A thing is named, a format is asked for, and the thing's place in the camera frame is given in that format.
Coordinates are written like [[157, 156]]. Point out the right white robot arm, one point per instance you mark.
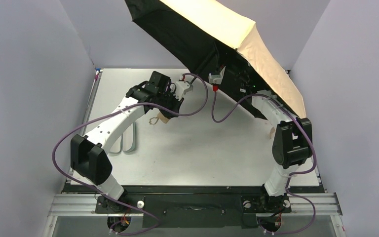
[[290, 147]]

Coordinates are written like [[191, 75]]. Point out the beige patterned umbrella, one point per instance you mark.
[[208, 38]]

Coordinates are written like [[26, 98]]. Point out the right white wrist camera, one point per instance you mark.
[[216, 79]]

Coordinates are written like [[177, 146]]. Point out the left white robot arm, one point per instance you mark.
[[89, 152]]

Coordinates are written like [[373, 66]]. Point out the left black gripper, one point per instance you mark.
[[172, 106]]

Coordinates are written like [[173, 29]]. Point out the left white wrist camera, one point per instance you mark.
[[181, 88]]

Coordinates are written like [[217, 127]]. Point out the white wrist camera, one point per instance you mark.
[[216, 79], [181, 88]]

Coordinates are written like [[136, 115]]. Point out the aluminium rail frame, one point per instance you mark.
[[85, 205]]

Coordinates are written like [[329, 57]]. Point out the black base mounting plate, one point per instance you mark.
[[199, 207]]

